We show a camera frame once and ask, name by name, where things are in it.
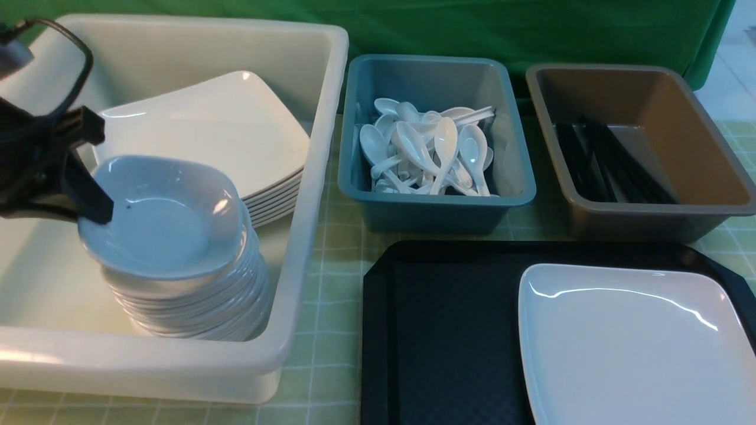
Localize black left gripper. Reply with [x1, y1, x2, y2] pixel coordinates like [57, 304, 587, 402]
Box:
[1, 106, 114, 225]

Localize white bowl tray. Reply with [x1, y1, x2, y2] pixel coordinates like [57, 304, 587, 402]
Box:
[78, 155, 243, 282]
[102, 226, 260, 300]

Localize white square rice plate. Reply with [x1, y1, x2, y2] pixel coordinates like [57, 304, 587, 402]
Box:
[518, 263, 755, 424]

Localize black chopstick pair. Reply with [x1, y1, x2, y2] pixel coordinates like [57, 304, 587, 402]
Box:
[581, 116, 678, 205]

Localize stack of white bowls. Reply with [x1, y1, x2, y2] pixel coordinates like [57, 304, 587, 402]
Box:
[102, 233, 273, 341]

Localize large white plastic tub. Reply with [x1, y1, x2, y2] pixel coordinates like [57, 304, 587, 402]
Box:
[1, 14, 349, 404]

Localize stack of white square plates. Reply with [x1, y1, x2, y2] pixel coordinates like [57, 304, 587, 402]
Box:
[93, 71, 310, 228]

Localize green checked tablecloth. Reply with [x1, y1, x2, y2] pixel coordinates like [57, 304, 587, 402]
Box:
[0, 115, 756, 425]

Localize teal plastic spoon bin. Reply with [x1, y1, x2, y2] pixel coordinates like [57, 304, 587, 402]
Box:
[338, 54, 537, 235]

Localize pile of white soup spoons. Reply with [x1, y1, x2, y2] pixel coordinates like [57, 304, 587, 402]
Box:
[357, 97, 495, 197]

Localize black serving tray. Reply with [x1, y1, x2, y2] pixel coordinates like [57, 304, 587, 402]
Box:
[360, 240, 755, 424]

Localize black chopsticks in bin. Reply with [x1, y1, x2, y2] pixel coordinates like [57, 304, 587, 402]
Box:
[554, 121, 677, 205]

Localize brown plastic chopstick bin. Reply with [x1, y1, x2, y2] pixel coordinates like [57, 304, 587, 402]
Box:
[526, 64, 754, 244]

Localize green backdrop cloth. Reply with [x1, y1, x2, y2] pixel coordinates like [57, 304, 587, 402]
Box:
[1, 1, 735, 107]

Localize black cable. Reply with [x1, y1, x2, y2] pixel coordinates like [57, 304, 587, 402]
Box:
[0, 18, 95, 128]

